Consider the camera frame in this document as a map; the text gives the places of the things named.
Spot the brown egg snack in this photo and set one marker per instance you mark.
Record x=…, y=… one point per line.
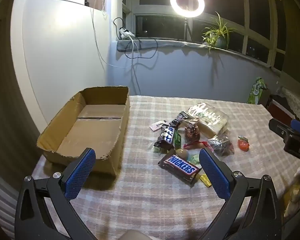
x=182, y=153

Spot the white cabinet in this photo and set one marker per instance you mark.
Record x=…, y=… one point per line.
x=60, y=55

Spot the potted spider plant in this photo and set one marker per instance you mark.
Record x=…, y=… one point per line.
x=221, y=41

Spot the large brown chocolate bar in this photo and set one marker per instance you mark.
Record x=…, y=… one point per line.
x=181, y=165

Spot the pink candy packet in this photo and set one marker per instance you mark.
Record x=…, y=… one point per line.
x=157, y=125

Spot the plaid tablecloth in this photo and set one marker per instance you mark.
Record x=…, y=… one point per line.
x=145, y=197

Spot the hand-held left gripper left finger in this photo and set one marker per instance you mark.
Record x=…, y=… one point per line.
x=80, y=175

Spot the black patterned candy packet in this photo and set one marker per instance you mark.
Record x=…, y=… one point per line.
x=178, y=118

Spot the clear bread packet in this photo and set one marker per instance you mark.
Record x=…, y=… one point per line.
x=210, y=118

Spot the window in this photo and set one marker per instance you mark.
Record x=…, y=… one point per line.
x=160, y=27

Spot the green snack packet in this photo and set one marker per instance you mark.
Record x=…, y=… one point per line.
x=178, y=140

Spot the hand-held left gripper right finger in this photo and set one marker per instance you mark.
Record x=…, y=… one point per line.
x=215, y=175

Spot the cardboard box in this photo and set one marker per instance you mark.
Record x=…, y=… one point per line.
x=95, y=127

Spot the pale green candy packet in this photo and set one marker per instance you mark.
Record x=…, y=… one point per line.
x=193, y=159

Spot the clear bag of brown dates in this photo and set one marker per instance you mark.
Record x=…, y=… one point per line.
x=192, y=131

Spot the grey windowsill cloth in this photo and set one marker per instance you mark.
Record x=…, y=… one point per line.
x=170, y=43

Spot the white power strip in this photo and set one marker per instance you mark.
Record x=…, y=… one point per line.
x=126, y=33

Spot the white lace cloth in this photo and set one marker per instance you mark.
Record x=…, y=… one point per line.
x=297, y=105

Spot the clear red-edged bag dark snacks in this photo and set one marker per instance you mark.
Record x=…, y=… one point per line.
x=222, y=146

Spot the yellow candy packet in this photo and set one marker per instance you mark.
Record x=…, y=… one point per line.
x=205, y=180

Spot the dark red box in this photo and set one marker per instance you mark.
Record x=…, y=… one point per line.
x=277, y=111

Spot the blue label chocolate bar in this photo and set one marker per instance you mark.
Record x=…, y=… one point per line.
x=168, y=133

